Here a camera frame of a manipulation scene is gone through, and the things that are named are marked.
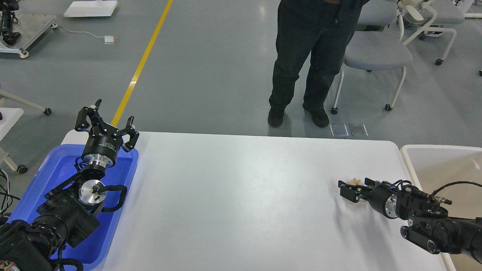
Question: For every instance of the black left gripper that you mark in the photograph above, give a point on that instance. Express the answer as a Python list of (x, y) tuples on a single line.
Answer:
[(103, 144)]

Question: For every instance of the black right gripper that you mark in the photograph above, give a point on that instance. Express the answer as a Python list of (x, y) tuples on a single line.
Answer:
[(382, 198)]

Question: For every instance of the beige paper ball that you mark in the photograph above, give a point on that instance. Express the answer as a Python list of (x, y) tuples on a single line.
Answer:
[(354, 182)]

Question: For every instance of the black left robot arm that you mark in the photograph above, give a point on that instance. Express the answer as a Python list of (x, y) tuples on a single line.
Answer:
[(69, 214)]

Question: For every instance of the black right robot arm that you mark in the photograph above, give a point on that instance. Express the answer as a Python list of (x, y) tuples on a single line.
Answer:
[(429, 225)]

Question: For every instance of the right metal floor plate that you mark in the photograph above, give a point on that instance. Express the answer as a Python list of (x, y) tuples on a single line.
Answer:
[(358, 130)]

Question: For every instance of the metal floor plate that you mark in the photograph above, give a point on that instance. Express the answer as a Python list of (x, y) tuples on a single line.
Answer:
[(338, 130), (358, 130)]

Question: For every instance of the white caster leg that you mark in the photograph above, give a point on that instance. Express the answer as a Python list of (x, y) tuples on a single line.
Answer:
[(4, 95)]

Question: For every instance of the left metal floor plate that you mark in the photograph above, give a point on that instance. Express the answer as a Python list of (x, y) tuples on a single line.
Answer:
[(338, 130)]

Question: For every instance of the beige plastic bin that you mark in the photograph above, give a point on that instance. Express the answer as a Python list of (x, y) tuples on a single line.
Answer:
[(432, 166)]

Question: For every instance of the white flat board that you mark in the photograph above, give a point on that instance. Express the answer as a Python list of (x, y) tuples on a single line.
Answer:
[(91, 8)]

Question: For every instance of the blue plastic tray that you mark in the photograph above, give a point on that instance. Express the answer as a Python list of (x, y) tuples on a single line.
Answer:
[(56, 168)]

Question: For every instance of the person in black clothes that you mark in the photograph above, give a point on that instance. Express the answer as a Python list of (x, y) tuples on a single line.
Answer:
[(319, 30)]

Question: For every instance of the white power adapter with cable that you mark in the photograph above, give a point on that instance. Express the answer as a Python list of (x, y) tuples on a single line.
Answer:
[(107, 39)]

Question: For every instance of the grey chair white frame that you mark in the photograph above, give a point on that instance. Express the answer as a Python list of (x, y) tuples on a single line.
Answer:
[(377, 50)]

